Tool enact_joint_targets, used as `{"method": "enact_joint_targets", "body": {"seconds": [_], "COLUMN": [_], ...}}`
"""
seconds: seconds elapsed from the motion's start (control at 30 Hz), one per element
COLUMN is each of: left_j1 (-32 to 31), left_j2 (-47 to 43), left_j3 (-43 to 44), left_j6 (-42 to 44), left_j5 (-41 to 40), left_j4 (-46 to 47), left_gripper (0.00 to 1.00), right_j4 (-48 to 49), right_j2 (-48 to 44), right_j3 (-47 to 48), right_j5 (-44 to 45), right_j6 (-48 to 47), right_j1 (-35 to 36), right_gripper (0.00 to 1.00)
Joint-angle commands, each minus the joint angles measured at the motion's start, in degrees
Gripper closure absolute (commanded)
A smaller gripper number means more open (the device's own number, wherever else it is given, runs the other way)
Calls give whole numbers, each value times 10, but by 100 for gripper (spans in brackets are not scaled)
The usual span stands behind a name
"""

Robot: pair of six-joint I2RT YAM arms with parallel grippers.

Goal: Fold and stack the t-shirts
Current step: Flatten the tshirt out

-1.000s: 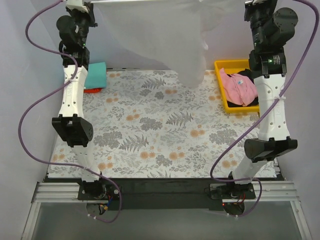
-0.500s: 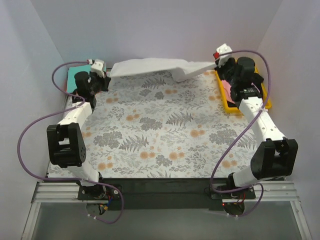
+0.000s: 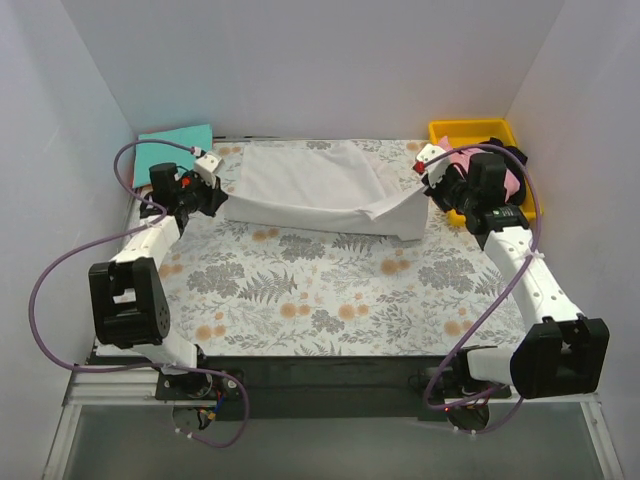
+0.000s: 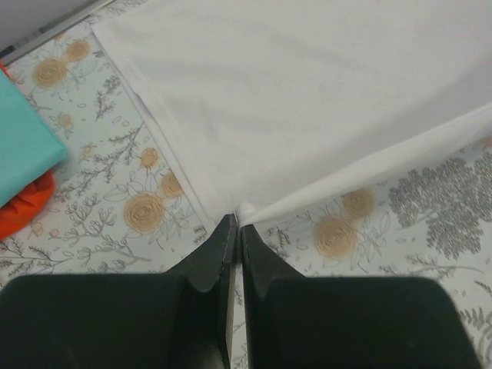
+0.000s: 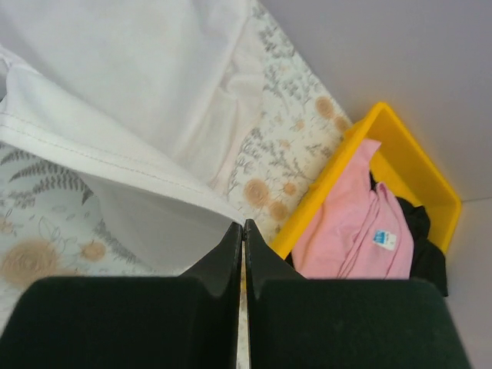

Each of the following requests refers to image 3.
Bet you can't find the white t shirt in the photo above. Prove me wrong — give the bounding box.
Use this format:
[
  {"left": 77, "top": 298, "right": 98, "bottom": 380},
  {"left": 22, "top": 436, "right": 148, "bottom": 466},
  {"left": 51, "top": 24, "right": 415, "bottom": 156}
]
[{"left": 223, "top": 140, "right": 428, "bottom": 241}]

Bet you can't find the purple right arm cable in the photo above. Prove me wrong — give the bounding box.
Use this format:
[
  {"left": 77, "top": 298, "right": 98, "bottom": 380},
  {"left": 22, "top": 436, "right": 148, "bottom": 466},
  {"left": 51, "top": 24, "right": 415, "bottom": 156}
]
[{"left": 414, "top": 147, "right": 544, "bottom": 435}]

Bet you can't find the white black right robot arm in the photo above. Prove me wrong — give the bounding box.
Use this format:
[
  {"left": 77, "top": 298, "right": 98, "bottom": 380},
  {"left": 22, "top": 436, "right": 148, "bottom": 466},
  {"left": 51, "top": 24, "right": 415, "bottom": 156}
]
[{"left": 414, "top": 145, "right": 610, "bottom": 399}]

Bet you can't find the black t shirt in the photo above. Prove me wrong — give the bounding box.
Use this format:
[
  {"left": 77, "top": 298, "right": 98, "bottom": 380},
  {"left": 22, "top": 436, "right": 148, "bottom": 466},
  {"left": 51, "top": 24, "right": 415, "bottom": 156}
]
[{"left": 484, "top": 137, "right": 528, "bottom": 206}]

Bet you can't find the yellow plastic bin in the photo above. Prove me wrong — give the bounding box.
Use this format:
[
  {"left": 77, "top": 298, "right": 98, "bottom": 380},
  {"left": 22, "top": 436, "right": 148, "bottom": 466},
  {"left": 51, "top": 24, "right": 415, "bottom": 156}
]
[{"left": 428, "top": 118, "right": 536, "bottom": 227}]

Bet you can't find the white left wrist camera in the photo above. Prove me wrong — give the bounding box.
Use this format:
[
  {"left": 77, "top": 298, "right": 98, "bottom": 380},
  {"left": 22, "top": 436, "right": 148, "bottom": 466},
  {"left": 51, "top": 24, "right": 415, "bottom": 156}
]
[{"left": 193, "top": 152, "right": 223, "bottom": 186}]

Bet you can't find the pink t shirt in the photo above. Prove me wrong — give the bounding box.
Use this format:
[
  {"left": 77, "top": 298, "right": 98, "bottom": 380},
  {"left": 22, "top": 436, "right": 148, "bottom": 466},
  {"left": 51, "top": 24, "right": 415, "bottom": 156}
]
[{"left": 437, "top": 136, "right": 521, "bottom": 203}]

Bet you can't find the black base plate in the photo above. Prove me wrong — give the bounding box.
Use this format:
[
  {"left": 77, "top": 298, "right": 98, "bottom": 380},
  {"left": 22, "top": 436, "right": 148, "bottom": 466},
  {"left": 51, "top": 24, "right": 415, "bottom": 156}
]
[{"left": 89, "top": 353, "right": 571, "bottom": 424}]

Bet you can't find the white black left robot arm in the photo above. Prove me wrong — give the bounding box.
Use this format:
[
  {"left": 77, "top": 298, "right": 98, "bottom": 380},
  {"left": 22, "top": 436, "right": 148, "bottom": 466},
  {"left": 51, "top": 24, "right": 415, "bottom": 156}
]
[{"left": 88, "top": 154, "right": 228, "bottom": 400}]

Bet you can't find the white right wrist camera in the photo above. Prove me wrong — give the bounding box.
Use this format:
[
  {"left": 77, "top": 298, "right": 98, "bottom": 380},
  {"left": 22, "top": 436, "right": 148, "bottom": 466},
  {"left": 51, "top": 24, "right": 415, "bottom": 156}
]
[{"left": 416, "top": 143, "right": 450, "bottom": 187}]

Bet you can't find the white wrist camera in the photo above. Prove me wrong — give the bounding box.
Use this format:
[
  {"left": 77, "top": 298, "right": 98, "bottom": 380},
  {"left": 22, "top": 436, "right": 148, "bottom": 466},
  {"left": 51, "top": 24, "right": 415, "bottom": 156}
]
[
  {"left": 416, "top": 143, "right": 450, "bottom": 187},
  {"left": 193, "top": 152, "right": 223, "bottom": 186}
]

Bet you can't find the aluminium frame rail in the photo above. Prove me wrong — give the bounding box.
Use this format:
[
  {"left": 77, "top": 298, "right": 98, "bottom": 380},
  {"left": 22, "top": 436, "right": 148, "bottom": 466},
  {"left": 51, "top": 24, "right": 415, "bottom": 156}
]
[{"left": 44, "top": 357, "right": 624, "bottom": 479}]

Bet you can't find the teal folded t shirt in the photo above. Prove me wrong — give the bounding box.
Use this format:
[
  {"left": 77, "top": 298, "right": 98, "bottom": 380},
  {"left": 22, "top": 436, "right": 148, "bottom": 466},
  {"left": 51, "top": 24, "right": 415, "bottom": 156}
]
[{"left": 134, "top": 124, "right": 213, "bottom": 189}]

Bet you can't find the floral patterned table mat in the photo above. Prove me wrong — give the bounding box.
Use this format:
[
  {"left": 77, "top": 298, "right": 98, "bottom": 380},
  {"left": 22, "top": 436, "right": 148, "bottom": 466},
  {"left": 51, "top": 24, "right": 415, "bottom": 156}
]
[{"left": 93, "top": 137, "right": 556, "bottom": 358}]

